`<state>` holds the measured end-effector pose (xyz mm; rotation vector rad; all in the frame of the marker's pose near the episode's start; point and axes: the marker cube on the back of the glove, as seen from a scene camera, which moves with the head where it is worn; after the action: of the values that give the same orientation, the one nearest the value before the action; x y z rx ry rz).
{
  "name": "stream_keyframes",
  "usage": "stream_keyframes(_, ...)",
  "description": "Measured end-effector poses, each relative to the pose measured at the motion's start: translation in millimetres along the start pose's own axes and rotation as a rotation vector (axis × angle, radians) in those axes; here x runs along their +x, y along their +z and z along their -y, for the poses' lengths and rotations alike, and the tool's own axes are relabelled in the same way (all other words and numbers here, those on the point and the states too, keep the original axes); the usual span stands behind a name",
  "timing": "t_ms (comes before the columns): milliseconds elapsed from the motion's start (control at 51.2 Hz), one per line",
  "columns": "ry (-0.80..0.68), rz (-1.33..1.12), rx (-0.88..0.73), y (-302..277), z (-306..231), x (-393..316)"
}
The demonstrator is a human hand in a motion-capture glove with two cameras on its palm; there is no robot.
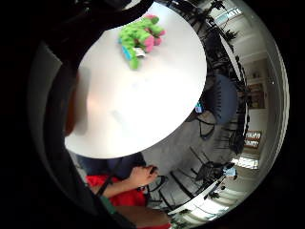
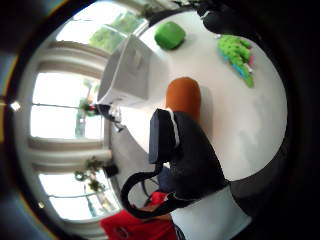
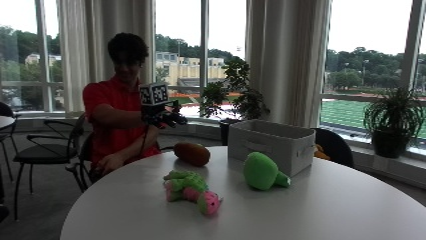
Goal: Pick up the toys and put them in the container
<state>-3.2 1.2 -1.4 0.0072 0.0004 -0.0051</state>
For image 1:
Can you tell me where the blue chair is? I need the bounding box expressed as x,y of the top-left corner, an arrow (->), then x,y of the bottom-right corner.
203,73 -> 239,126

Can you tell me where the framed wall picture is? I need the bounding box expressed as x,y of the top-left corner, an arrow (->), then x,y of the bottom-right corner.
243,129 -> 263,150
247,82 -> 267,110

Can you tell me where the black metal chair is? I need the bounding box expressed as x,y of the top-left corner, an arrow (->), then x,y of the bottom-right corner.
190,146 -> 236,189
193,110 -> 217,141

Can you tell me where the person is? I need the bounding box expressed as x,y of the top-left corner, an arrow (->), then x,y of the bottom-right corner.
75,152 -> 173,229

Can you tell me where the potted plant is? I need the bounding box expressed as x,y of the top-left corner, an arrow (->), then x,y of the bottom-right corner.
208,0 -> 228,13

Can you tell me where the green and pink plush toy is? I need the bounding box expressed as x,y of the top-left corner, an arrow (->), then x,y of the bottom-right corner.
117,13 -> 167,71

